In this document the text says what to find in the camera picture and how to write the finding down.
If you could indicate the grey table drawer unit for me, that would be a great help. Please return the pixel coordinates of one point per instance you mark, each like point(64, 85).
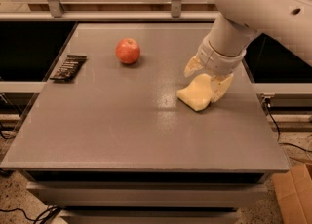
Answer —
point(155, 196)

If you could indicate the cardboard box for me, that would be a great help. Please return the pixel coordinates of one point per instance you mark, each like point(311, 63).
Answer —
point(294, 194)

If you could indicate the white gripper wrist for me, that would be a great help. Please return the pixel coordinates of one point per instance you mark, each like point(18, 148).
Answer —
point(218, 60)

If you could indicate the yellow wavy sponge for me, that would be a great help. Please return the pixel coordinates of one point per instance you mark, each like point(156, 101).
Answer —
point(197, 95)

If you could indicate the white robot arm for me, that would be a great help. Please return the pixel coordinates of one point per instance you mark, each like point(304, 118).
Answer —
point(237, 24)

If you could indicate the red apple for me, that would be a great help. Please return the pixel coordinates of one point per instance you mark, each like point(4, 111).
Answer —
point(128, 51)

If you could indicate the black snack bar packet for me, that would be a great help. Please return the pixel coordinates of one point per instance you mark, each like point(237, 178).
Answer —
point(69, 69)

